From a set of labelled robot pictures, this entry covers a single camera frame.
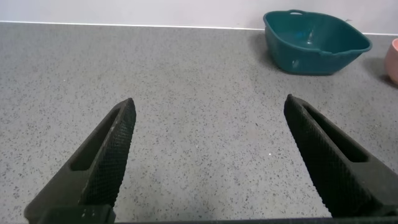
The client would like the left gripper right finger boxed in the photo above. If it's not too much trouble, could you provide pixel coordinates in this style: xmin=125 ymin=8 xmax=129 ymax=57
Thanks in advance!
xmin=283 ymin=93 xmax=398 ymax=218

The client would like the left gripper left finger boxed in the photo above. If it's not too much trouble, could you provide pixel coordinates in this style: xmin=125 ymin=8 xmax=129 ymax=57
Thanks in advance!
xmin=24 ymin=97 xmax=137 ymax=224

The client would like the pink round bowl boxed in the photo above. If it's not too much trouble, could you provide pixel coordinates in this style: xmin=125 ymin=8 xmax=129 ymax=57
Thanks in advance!
xmin=384 ymin=38 xmax=398 ymax=86

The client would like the teal square plastic basin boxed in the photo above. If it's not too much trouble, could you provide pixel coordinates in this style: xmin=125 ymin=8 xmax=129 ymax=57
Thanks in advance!
xmin=262 ymin=9 xmax=373 ymax=76

